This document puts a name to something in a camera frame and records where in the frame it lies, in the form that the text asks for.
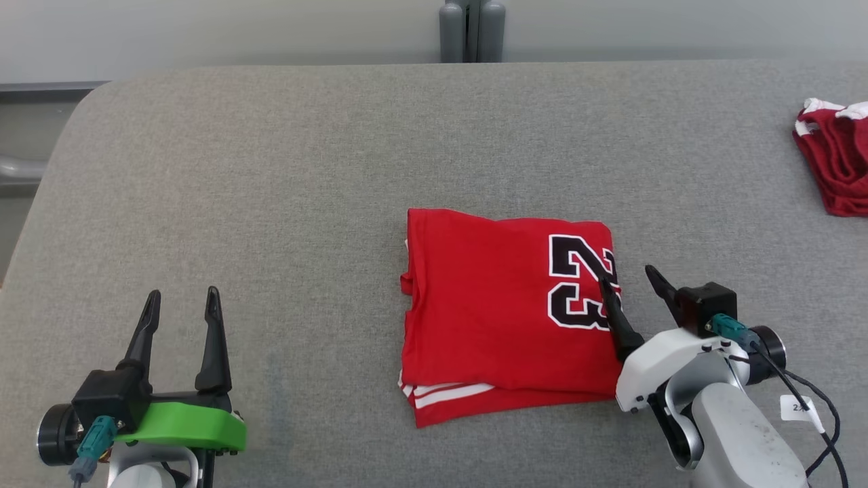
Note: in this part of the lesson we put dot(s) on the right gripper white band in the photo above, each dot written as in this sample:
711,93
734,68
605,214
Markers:
664,366

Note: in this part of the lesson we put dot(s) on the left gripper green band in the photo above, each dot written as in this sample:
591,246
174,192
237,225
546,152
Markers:
190,427

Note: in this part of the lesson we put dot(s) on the red jersey number 23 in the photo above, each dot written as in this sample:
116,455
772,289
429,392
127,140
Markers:
488,312

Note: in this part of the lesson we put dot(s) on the red shorts white side stripe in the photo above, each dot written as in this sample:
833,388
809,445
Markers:
841,163

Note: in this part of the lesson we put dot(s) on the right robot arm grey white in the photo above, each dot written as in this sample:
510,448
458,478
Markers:
739,440

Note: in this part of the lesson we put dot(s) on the grey curved metal tube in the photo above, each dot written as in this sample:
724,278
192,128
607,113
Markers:
20,169

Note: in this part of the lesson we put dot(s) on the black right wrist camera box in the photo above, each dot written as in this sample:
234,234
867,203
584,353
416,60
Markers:
708,301

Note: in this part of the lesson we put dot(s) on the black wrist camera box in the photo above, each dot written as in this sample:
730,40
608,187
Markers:
708,301
108,400

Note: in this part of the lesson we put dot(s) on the teal right camera connector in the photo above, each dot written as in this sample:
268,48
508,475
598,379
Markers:
729,330

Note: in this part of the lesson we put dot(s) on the teal camera connector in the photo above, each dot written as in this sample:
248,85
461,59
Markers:
729,330
95,444

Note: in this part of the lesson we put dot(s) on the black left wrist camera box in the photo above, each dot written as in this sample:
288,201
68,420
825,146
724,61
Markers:
108,400

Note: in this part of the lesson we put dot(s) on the teal left camera connector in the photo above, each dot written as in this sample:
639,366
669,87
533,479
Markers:
95,444

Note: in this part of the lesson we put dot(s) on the grey double post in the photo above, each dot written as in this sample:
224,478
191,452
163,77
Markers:
471,30

